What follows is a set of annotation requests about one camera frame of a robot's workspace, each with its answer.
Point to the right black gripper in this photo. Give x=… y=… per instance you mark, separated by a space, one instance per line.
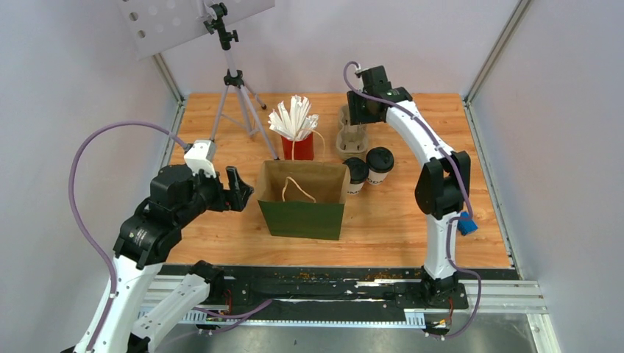
x=356 y=116

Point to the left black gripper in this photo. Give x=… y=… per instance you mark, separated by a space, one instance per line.
x=239 y=193

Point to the black plastic cup lid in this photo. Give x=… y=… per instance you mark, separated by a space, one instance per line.
x=358 y=169

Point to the green paper bag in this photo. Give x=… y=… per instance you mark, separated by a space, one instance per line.
x=303 y=198

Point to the white paper cup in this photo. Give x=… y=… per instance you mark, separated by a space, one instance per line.
x=377 y=176
x=355 y=188

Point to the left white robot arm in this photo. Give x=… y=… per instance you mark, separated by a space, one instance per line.
x=177 y=196

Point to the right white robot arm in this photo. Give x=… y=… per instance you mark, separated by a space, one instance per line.
x=442 y=189

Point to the cardboard cup carrier tray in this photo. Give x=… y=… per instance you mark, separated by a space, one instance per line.
x=351 y=140

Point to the white wrapped straws bundle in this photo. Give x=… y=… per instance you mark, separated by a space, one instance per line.
x=295 y=123

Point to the red straw holder cup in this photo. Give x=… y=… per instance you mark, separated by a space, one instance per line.
x=300 y=150

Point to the blue clip on table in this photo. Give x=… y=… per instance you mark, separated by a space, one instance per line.
x=466 y=225

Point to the white perforated panel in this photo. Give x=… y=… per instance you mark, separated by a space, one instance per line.
x=157 y=26

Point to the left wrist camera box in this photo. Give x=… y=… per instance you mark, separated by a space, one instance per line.
x=199 y=158

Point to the silver camera tripod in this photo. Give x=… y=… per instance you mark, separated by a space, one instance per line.
x=239 y=83

